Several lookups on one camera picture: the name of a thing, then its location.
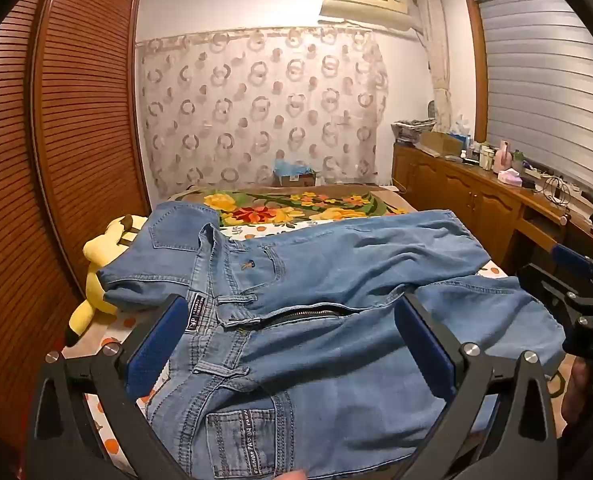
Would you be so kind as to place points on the power strip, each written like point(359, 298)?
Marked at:
point(539, 173)

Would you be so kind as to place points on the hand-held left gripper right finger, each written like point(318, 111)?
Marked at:
point(426, 355)

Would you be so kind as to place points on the long wooden cabinet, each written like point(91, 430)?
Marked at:
point(456, 190)

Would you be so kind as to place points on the small grey fan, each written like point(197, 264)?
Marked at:
point(431, 111)

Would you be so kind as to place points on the blue plastic bag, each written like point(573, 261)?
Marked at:
point(291, 166)

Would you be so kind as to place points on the yellow plush toy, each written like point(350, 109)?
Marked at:
point(96, 260)

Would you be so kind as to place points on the pink bottle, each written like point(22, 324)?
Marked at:
point(502, 157)

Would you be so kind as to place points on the pink pouch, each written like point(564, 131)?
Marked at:
point(509, 177)

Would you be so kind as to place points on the folded blue denim pants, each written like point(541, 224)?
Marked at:
point(171, 230)

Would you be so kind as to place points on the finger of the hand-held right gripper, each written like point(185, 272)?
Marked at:
point(541, 282)
point(571, 260)

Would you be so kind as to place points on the wooden window frame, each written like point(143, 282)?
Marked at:
point(472, 60)

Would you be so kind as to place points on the sheer circle pattern curtain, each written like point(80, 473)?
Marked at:
point(256, 110)

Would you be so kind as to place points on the small cardboard box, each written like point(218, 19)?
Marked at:
point(296, 180)

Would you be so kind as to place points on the wooden louvred wardrobe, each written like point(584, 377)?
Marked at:
point(76, 110)

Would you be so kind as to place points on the open cardboard box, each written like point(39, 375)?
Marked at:
point(441, 142)

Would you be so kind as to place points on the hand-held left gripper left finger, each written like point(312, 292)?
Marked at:
point(159, 345)

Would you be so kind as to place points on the cream wall air conditioner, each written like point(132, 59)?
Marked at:
point(361, 0)

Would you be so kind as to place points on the orange print bed sheet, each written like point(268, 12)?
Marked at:
point(121, 327)

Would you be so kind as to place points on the clear plastic bag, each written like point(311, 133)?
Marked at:
point(459, 124)

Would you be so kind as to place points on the green bottle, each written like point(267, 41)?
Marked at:
point(517, 160)

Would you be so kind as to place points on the basket of papers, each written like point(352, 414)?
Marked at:
point(411, 130)

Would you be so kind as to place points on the light blue denim pants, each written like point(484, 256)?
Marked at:
point(326, 370)

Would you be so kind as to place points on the person's right hand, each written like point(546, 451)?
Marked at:
point(581, 395)

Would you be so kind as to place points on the tied beige window curtain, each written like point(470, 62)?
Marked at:
point(436, 60)

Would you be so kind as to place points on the grey window blind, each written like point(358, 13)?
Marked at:
point(541, 85)

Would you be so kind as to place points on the floral brown blanket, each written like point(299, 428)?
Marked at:
point(276, 205)

